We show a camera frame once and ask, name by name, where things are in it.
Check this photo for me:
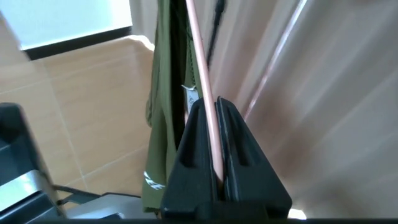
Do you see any pink clothes hanger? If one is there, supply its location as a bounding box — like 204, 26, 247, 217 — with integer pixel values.
185, 0, 225, 184

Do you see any green shirt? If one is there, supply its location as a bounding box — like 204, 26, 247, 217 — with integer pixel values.
141, 0, 205, 214

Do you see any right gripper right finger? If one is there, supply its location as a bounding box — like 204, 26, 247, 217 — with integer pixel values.
216, 96, 293, 219

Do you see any black clothes rack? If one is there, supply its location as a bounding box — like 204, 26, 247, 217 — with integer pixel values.
206, 0, 228, 68

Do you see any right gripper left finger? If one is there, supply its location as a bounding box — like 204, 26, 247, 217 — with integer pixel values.
160, 97, 219, 219

